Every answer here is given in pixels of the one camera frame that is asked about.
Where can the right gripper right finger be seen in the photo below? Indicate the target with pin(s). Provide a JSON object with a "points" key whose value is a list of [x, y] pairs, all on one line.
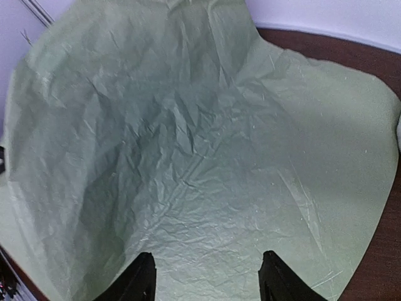
{"points": [[277, 281]]}

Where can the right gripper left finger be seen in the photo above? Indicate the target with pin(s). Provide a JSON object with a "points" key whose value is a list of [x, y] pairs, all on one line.
{"points": [[136, 283]]}

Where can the green and tan wrapping paper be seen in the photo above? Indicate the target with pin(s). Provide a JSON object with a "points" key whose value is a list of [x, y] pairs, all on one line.
{"points": [[172, 127]]}

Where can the white scalloped dish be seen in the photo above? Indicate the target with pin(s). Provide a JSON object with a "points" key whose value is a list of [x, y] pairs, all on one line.
{"points": [[398, 133]]}

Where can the left aluminium frame post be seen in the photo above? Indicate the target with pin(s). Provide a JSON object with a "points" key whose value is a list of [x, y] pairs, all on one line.
{"points": [[39, 12]]}

